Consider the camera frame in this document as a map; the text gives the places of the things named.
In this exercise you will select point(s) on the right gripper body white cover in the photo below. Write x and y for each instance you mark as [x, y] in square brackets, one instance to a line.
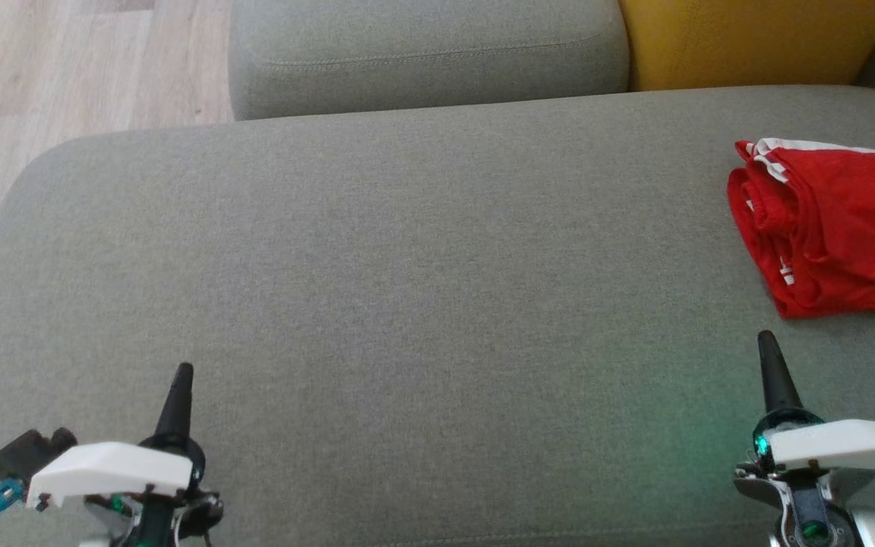
[840, 448]

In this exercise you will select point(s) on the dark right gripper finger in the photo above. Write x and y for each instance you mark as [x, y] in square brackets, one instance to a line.
[775, 380]

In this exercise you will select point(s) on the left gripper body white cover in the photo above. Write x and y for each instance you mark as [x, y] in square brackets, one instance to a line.
[103, 467]

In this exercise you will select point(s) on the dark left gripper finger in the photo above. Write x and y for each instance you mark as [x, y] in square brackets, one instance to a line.
[178, 410]

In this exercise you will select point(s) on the red jersey with white trim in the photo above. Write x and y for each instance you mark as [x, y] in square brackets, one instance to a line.
[758, 220]

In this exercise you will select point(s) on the grey sofa seat cushion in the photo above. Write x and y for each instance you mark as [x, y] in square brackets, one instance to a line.
[407, 304]

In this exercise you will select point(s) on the yellow cushion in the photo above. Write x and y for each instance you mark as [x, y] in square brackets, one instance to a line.
[749, 38]

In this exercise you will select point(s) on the grey sofa back cushion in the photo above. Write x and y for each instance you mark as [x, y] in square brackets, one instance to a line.
[422, 57]

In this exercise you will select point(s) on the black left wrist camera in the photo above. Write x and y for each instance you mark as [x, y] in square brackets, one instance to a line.
[31, 452]

